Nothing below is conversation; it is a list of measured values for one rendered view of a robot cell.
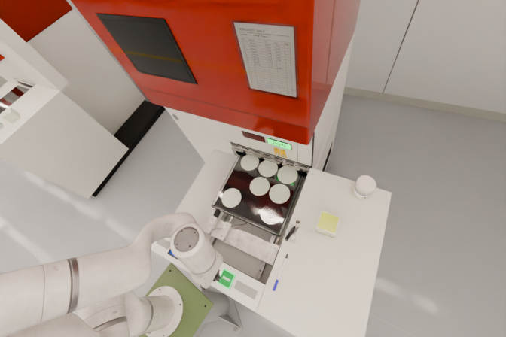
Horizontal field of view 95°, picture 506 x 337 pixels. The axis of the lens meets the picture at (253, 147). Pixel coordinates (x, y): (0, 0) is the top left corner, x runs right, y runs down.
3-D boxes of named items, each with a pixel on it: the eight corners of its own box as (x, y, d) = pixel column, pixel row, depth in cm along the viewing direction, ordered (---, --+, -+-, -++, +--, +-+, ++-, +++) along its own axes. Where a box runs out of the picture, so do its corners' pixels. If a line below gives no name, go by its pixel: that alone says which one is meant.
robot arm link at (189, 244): (179, 251, 67) (193, 280, 61) (162, 232, 58) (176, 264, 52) (205, 234, 70) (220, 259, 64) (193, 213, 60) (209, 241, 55)
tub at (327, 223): (320, 214, 98) (321, 209, 92) (338, 221, 95) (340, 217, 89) (315, 232, 94) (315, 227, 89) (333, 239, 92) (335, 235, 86)
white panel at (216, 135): (190, 137, 153) (160, 93, 120) (312, 176, 123) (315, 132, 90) (188, 141, 152) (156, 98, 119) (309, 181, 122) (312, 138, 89)
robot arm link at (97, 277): (58, 250, 50) (184, 226, 72) (64, 325, 41) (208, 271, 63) (65, 220, 47) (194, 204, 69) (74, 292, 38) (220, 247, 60)
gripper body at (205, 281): (202, 238, 71) (210, 251, 79) (181, 271, 65) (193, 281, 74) (222, 248, 69) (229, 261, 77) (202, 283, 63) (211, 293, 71)
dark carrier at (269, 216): (245, 150, 131) (244, 149, 131) (303, 168, 118) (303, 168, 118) (214, 204, 116) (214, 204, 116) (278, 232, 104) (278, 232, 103)
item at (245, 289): (172, 234, 120) (158, 227, 109) (270, 286, 100) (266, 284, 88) (162, 252, 116) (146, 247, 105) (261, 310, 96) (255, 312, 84)
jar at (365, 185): (355, 182, 102) (358, 172, 95) (372, 187, 100) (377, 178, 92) (351, 196, 99) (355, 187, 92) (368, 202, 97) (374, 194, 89)
